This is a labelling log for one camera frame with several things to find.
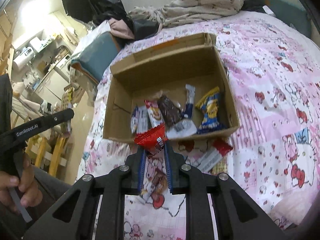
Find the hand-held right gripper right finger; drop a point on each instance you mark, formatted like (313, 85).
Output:
(169, 168)

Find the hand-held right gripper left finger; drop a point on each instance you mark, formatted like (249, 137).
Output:
(141, 171)

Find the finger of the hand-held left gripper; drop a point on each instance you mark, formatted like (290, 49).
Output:
(64, 115)

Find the brown snack packet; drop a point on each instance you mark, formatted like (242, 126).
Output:
(158, 183)

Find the blue white long packet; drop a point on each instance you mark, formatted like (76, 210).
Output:
(180, 129)

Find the white snack packet red end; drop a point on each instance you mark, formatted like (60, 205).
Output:
(212, 156)

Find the white and blue snack packet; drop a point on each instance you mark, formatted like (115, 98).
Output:
(139, 121)

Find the beige wafer packet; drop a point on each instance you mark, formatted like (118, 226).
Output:
(220, 168)

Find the dark chocolate bar packet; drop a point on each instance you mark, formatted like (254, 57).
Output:
(170, 112)

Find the red and yellow snack packet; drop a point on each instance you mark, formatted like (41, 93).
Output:
(153, 113)

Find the blue and yellow snack packet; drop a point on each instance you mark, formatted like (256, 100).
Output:
(210, 111)

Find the slim white and blue packet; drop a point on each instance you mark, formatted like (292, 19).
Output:
(190, 101)

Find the cardboard box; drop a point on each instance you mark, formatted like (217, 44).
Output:
(170, 62)

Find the person's left hand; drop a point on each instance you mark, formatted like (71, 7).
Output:
(23, 187)

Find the white kitchen cabinet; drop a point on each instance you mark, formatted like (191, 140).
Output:
(51, 86)

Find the yellow stool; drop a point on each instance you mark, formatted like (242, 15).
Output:
(48, 152)

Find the white washing machine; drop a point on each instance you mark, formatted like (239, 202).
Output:
(63, 66)

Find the dark grey clothing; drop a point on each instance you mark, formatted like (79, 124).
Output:
(53, 188)

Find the white water heater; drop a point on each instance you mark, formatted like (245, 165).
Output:
(21, 63)

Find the teal bed end panel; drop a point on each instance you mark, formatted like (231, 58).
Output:
(95, 53)

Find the pink cloth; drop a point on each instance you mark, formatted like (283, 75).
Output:
(120, 30)

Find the black plastic bag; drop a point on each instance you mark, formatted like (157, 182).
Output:
(100, 2)

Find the black garment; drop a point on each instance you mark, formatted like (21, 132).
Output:
(145, 28)

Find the pink cartoon print bed sheet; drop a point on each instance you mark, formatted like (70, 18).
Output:
(270, 92)

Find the crumpled floral quilt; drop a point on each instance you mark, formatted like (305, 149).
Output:
(200, 3)

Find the teal bed side panel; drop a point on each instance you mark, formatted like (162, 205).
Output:
(277, 3)

